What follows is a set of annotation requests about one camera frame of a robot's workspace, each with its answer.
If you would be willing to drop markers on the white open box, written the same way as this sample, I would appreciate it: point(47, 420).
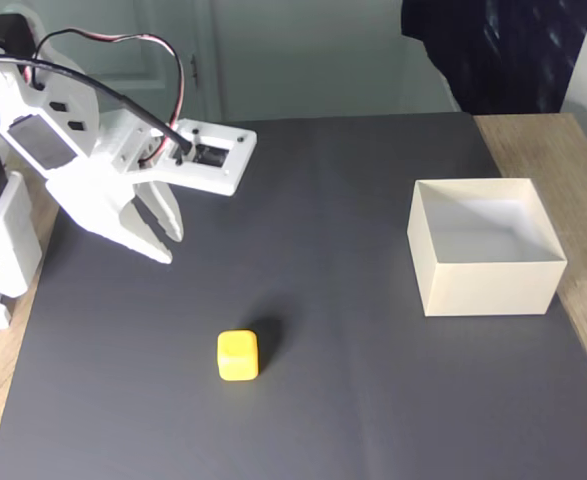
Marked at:
point(488, 287)

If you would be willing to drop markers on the black table mat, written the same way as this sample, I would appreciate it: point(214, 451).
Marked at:
point(323, 275)

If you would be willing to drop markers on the dark hanging cloth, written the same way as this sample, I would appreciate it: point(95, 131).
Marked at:
point(503, 50)

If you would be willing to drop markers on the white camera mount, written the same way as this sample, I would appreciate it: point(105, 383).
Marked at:
point(233, 165)

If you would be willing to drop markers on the yellow cube block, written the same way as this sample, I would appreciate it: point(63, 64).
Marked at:
point(238, 357)

